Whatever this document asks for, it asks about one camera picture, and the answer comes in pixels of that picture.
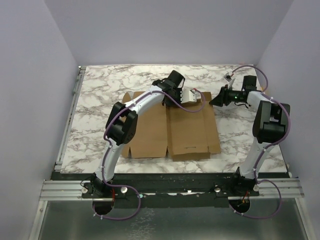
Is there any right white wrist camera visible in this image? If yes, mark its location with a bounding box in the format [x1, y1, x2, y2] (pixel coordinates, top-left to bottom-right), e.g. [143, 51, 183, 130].
[223, 73, 235, 89]

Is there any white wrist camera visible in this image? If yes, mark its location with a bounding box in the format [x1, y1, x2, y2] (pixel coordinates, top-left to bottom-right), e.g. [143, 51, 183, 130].
[223, 73, 235, 89]
[180, 89, 202, 104]

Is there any brown cardboard box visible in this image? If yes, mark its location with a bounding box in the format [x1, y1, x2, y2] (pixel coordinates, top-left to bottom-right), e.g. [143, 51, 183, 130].
[121, 92, 221, 161]

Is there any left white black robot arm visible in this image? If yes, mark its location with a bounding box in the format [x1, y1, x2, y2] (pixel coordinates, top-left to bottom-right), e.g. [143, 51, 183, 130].
[90, 70, 185, 198]

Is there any aluminium extrusion frame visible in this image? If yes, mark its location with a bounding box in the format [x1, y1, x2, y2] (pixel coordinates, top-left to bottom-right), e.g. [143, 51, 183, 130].
[27, 65, 87, 240]

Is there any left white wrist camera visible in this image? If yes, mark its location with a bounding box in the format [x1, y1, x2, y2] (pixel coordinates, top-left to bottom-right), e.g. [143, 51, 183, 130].
[180, 89, 202, 104]

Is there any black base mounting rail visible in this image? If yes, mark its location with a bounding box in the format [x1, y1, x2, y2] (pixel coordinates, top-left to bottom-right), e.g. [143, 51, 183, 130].
[82, 173, 259, 209]

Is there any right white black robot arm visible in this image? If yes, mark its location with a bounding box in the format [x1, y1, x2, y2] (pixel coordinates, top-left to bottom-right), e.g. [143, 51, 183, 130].
[209, 73, 290, 196]

